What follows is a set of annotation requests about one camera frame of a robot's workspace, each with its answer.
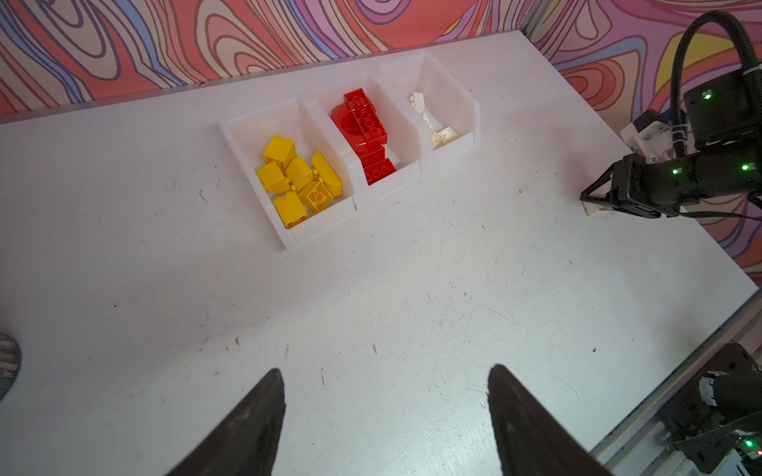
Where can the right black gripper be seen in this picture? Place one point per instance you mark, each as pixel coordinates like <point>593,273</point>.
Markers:
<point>647,190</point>

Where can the white lego block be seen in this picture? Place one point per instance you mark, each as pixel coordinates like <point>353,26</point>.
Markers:
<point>417,100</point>

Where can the yellow sloped lego brick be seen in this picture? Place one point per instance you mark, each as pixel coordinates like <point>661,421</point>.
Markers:
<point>273,179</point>

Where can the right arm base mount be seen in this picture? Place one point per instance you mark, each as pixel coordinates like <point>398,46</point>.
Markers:
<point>718,411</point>

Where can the clear cup of pens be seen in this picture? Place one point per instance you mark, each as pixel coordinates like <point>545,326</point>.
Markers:
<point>10,363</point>

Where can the white long lego plate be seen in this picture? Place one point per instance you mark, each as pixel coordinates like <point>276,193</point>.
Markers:
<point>443,137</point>

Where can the yellow lego brick front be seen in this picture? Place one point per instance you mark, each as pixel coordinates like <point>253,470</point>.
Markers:
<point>315,196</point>

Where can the red arch lego piece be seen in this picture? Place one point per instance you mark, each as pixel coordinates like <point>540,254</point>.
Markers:
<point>349,128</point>

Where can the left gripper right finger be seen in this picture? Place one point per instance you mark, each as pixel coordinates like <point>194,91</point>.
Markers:
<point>529,440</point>

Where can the white three-compartment bin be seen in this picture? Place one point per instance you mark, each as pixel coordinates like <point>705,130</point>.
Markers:
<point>305,118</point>

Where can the yellow lego brick extra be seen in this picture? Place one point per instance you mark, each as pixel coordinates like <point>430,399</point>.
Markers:
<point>299,173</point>

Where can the yellow lego brick front bin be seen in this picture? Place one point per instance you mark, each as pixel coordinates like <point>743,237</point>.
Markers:
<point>290,209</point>

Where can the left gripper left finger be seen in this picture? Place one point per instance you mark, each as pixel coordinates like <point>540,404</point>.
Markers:
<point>246,440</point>

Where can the yellow tall lego brick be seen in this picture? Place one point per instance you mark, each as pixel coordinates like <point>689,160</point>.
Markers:
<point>281,152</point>

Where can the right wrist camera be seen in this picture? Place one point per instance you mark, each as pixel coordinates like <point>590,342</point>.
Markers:
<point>650,136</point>

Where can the yellow curved lego piece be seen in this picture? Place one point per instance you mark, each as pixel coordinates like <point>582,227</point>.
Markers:
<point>325,174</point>

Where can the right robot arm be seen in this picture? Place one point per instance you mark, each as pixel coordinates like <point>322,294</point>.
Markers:
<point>706,145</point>

